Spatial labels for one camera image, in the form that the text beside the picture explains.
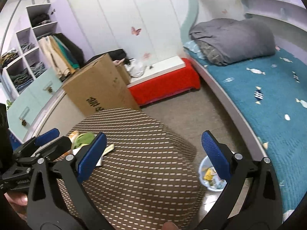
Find white red paper box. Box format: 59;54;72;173
72;147;104;167

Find light blue trash basin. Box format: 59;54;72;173
198;156;227;192

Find left hand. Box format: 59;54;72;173
5;191;28;221

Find orange white plastic bag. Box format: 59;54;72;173
68;130;80;143

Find green plush leaf toy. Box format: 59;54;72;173
72;132;96;149

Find mint green drawer cabinet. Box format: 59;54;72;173
7;68;62;140

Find brown polka dot tablecloth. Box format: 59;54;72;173
73;108;205;229

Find large cardboard box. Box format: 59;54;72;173
62;54;140;116

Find white shelf unit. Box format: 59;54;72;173
1;0;61;102

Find hanging clothes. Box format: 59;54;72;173
37;33;84;80

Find teal bed mattress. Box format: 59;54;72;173
184;41;306;217

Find grey folded blanket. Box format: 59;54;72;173
189;18;275;66

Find mint green bed headboard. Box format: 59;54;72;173
180;0;199;44

